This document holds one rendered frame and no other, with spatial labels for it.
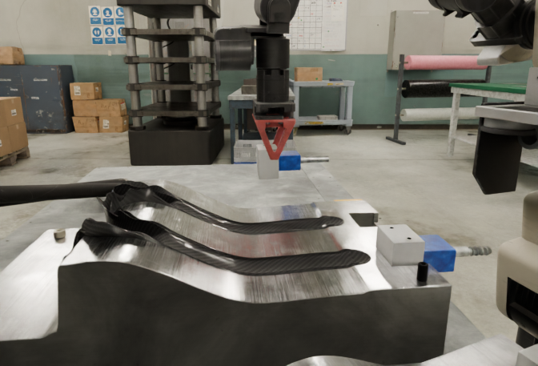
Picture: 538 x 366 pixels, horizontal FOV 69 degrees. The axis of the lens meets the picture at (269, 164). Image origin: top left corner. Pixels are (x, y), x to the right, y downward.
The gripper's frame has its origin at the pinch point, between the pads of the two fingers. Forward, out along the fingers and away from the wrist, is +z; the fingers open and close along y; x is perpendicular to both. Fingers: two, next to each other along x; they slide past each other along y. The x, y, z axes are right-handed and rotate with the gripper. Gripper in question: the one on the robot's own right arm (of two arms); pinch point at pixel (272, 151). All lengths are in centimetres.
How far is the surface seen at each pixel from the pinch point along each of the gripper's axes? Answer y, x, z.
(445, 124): -587, 372, 91
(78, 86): -619, -255, 22
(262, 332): 36.0, -5.0, 9.9
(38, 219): -10, -47, 15
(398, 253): 31.6, 10.3, 4.5
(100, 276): 36.0, -19.6, 2.9
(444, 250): 31.2, 15.9, 4.6
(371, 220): 15.7, 13.2, 7.4
